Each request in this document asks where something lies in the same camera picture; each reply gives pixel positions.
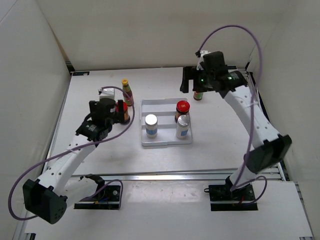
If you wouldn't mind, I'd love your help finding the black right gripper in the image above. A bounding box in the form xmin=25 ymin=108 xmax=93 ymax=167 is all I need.
xmin=180 ymin=66 xmax=214 ymax=94

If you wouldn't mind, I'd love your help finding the red-lid chili jar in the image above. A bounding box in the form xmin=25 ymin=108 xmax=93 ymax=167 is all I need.
xmin=115 ymin=102 xmax=130 ymax=125
xmin=174 ymin=100 xmax=190 ymax=123

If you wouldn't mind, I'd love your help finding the yellow-cap sauce bottle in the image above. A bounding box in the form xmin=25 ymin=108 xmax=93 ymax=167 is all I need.
xmin=121 ymin=79 xmax=134 ymax=107
xmin=193 ymin=91 xmax=204 ymax=101

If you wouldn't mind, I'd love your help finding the silver-lid white shaker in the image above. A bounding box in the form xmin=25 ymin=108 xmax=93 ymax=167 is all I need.
xmin=145 ymin=114 xmax=158 ymax=138
xmin=175 ymin=115 xmax=191 ymax=139

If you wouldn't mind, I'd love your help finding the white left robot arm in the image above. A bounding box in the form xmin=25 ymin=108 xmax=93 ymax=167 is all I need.
xmin=22 ymin=98 xmax=125 ymax=224

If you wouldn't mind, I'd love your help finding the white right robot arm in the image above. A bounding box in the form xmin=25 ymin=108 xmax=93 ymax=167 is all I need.
xmin=180 ymin=50 xmax=292 ymax=200

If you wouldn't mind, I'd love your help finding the right blue table label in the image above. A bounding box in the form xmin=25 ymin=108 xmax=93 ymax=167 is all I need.
xmin=227 ymin=65 xmax=238 ymax=70

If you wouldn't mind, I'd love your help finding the blue table label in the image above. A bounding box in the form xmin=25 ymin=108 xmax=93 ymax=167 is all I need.
xmin=72 ymin=71 xmax=90 ymax=76
xmin=227 ymin=65 xmax=238 ymax=70

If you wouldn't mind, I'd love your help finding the white divided plastic tray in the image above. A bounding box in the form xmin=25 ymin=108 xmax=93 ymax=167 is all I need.
xmin=140 ymin=98 xmax=193 ymax=147

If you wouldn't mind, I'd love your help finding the left blue table label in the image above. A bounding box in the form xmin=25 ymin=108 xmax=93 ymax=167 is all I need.
xmin=72 ymin=71 xmax=90 ymax=76

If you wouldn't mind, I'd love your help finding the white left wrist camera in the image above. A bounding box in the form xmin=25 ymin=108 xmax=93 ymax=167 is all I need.
xmin=98 ymin=87 xmax=115 ymax=100

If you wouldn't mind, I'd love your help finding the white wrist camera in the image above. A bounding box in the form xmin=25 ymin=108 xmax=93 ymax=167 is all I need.
xmin=98 ymin=87 xmax=115 ymax=100
xmin=195 ymin=50 xmax=211 ymax=71

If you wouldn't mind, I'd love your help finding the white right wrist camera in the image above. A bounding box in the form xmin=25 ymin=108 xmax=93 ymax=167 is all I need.
xmin=195 ymin=50 xmax=211 ymax=71

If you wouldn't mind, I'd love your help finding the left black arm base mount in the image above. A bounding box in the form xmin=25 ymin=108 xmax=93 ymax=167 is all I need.
xmin=73 ymin=174 xmax=124 ymax=210

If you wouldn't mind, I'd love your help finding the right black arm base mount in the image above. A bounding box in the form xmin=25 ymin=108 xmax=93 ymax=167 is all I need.
xmin=203 ymin=177 xmax=258 ymax=212

